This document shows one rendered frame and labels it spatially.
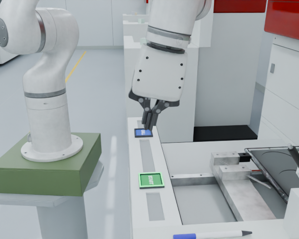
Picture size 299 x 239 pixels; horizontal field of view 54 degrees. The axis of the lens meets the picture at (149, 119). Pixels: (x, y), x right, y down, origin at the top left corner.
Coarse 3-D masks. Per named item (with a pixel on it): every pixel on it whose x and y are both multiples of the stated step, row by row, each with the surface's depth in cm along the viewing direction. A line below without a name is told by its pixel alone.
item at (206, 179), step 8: (176, 176) 90; (184, 176) 90; (192, 176) 90; (200, 176) 90; (208, 176) 90; (256, 176) 91; (176, 184) 90; (184, 184) 90; (192, 184) 90; (200, 184) 90; (208, 184) 91
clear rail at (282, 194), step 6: (246, 150) 94; (252, 156) 90; (258, 162) 87; (258, 168) 85; (264, 174) 82; (270, 180) 79; (276, 186) 76; (282, 192) 74; (282, 198) 73; (288, 198) 71
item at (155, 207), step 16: (128, 128) 96; (128, 144) 99; (144, 144) 86; (160, 144) 85; (144, 160) 78; (160, 160) 77; (144, 192) 64; (160, 192) 64; (144, 208) 59; (160, 208) 60; (176, 208) 59; (144, 224) 55; (160, 224) 55; (176, 224) 55
